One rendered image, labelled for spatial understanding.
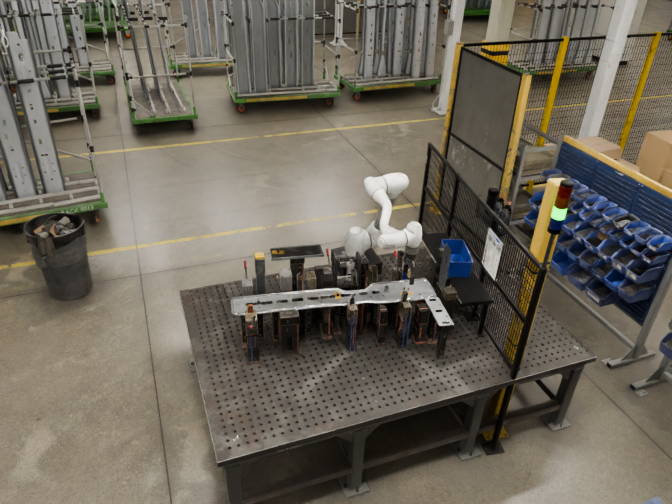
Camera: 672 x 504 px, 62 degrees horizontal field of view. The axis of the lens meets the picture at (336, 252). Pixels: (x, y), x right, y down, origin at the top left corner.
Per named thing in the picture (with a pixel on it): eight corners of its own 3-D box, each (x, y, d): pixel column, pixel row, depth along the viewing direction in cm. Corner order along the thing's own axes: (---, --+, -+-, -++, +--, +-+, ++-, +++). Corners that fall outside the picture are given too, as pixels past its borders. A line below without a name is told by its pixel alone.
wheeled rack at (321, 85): (235, 115, 966) (227, 5, 871) (227, 97, 1046) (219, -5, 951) (340, 107, 1017) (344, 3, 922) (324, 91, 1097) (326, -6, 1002)
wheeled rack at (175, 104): (199, 131, 897) (187, 13, 802) (134, 137, 865) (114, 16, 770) (182, 96, 1046) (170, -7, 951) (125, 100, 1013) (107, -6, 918)
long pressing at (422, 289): (231, 319, 353) (231, 317, 352) (230, 297, 371) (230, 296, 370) (438, 298, 378) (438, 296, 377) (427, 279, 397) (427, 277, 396)
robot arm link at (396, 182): (360, 237, 454) (384, 230, 461) (369, 252, 446) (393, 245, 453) (378, 171, 392) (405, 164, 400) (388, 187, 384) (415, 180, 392)
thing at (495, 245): (494, 282, 368) (503, 243, 352) (480, 264, 387) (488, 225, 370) (497, 282, 369) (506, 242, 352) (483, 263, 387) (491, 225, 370)
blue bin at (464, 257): (447, 277, 392) (449, 262, 385) (439, 253, 418) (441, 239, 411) (470, 277, 393) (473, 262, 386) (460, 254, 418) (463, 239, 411)
